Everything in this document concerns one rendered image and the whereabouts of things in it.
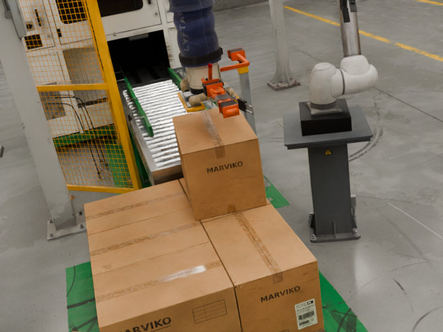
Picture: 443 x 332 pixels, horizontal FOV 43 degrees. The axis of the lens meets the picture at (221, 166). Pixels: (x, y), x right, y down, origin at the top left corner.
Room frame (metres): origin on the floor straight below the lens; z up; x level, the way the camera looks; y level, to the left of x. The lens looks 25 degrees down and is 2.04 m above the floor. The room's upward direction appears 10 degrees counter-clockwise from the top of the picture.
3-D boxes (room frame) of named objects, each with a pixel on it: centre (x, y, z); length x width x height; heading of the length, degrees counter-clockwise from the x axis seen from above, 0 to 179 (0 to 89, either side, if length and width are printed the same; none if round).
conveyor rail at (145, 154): (4.36, 0.66, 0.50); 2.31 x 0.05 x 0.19; 12
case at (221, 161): (2.92, 0.02, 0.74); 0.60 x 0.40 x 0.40; 6
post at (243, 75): (3.95, -0.27, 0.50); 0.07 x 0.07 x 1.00; 12
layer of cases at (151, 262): (2.56, 0.25, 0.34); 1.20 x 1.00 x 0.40; 12
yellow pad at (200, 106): (2.91, 0.11, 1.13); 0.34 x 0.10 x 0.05; 9
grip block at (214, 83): (2.68, -0.03, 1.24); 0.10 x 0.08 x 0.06; 99
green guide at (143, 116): (4.72, 0.68, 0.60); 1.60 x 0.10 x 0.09; 12
